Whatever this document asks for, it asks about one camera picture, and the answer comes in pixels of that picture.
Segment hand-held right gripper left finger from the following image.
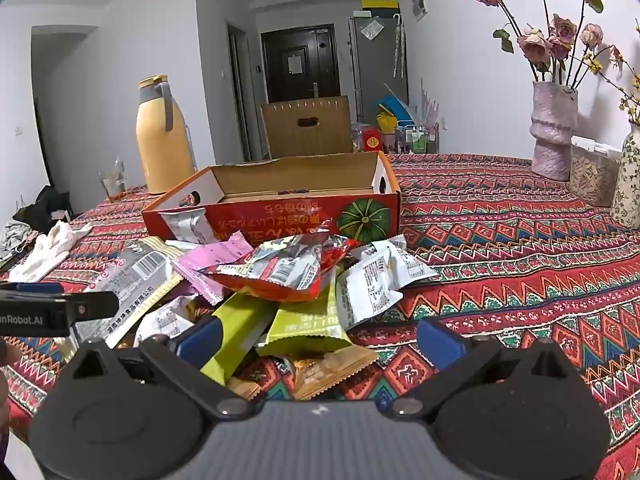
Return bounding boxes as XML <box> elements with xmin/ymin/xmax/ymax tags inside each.
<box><xmin>54</xmin><ymin>316</ymin><xmax>263</xmax><ymax>421</ymax></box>

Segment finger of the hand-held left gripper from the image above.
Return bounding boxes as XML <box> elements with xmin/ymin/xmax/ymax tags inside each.
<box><xmin>0</xmin><ymin>282</ymin><xmax>67</xmax><ymax>302</ymax></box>
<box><xmin>65</xmin><ymin>290</ymin><xmax>120</xmax><ymax>321</ymax></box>

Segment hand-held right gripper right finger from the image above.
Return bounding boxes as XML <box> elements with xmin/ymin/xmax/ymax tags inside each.
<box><xmin>386</xmin><ymin>316</ymin><xmax>582</xmax><ymax>421</ymax></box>

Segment large white barcode snack packet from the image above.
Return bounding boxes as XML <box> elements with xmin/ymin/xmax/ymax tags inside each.
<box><xmin>65</xmin><ymin>240</ymin><xmax>183</xmax><ymax>346</ymax></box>

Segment wide green snack packet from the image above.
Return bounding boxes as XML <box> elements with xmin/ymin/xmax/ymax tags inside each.
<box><xmin>255</xmin><ymin>272</ymin><xmax>351</xmax><ymax>356</ymax></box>

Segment red silver snack packet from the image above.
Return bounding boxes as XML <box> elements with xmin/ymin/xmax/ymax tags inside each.
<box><xmin>202</xmin><ymin>235</ymin><xmax>373</xmax><ymax>303</ymax></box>

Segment orange pumpkin print cardboard box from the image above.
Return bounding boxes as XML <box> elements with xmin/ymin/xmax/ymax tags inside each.
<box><xmin>141</xmin><ymin>151</ymin><xmax>401</xmax><ymax>251</ymax></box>

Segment person's left hand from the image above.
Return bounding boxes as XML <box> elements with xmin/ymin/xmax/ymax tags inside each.
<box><xmin>0</xmin><ymin>337</ymin><xmax>23</xmax><ymax>441</ymax></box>

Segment long green snack packet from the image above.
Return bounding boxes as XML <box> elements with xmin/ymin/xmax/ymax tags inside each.
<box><xmin>200</xmin><ymin>292</ymin><xmax>278</xmax><ymax>386</ymax></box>

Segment white gloves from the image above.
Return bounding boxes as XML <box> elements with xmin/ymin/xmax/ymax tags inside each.
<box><xmin>7</xmin><ymin>221</ymin><xmax>93</xmax><ymax>283</ymax></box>

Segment small white snack packet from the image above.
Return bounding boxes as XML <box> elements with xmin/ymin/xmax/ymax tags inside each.
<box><xmin>132</xmin><ymin>295</ymin><xmax>201</xmax><ymax>346</ymax></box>

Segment grey cloth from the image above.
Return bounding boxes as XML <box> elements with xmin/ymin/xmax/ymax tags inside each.
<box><xmin>0</xmin><ymin>220</ymin><xmax>38</xmax><ymax>261</ymax></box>

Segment small orange snack packet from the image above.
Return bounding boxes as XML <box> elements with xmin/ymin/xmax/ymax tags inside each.
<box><xmin>227</xmin><ymin>375</ymin><xmax>263</xmax><ymax>401</ymax></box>

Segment dark bag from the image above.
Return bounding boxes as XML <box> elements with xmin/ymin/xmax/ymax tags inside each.
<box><xmin>12</xmin><ymin>185</ymin><xmax>73</xmax><ymax>233</ymax></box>

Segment pink snack packet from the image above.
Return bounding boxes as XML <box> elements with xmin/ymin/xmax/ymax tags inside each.
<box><xmin>172</xmin><ymin>232</ymin><xmax>256</xmax><ymax>306</ymax></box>

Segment tan snack packet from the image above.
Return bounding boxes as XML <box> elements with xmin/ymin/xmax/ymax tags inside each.
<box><xmin>285</xmin><ymin>347</ymin><xmax>378</xmax><ymax>401</ymax></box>

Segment silver white snack packet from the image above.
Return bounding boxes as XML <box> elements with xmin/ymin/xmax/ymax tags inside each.
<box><xmin>160</xmin><ymin>208</ymin><xmax>218</xmax><ymax>243</ymax></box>

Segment glass cup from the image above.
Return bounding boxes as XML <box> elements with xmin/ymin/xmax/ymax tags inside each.
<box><xmin>98</xmin><ymin>160</ymin><xmax>127</xmax><ymax>204</ymax></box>

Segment yellow thermos jug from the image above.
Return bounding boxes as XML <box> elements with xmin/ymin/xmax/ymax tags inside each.
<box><xmin>136</xmin><ymin>74</ymin><xmax>197</xmax><ymax>196</ymax></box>

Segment clear plastic food container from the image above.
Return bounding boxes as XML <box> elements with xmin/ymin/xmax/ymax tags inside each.
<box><xmin>569</xmin><ymin>135</ymin><xmax>623</xmax><ymax>208</ymax></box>

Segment pink translucent decoration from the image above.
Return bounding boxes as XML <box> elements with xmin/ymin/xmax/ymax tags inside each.
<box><xmin>415</xmin><ymin>80</ymin><xmax>441</xmax><ymax>126</ymax></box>

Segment blue plastic board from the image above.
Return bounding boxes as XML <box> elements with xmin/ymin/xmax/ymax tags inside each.
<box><xmin>377</xmin><ymin>92</ymin><xmax>416</xmax><ymax>121</ymax></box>

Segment pink ceramic vase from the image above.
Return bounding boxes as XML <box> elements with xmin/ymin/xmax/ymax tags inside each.
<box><xmin>530</xmin><ymin>81</ymin><xmax>580</xmax><ymax>181</ymax></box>

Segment grey side door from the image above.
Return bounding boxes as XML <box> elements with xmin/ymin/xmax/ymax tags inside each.
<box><xmin>227</xmin><ymin>22</ymin><xmax>253</xmax><ymax>162</ymax></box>

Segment floral print vase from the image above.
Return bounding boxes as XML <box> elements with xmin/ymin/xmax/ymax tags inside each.
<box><xmin>610</xmin><ymin>122</ymin><xmax>640</xmax><ymax>231</ymax></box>

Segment grey refrigerator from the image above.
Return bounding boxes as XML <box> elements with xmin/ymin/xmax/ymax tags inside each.
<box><xmin>347</xmin><ymin>14</ymin><xmax>410</xmax><ymax>126</ymax></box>

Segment dark entrance door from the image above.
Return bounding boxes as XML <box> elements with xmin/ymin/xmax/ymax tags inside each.
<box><xmin>260</xmin><ymin>24</ymin><xmax>342</xmax><ymax>103</ymax></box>

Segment white folded umbrella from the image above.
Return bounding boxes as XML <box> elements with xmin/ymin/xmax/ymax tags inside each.
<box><xmin>392</xmin><ymin>14</ymin><xmax>406</xmax><ymax>79</ymax></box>

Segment dried pink rose bouquet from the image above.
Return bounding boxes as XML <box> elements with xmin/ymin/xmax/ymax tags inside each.
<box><xmin>467</xmin><ymin>0</ymin><xmax>623</xmax><ymax>88</ymax></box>

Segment yellow blossom branches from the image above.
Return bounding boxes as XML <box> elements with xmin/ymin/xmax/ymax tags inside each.
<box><xmin>585</xmin><ymin>45</ymin><xmax>640</xmax><ymax>126</ymax></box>

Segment wire storage cart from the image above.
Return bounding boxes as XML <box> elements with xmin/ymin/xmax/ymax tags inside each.
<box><xmin>397</xmin><ymin>122</ymin><xmax>441</xmax><ymax>155</ymax></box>

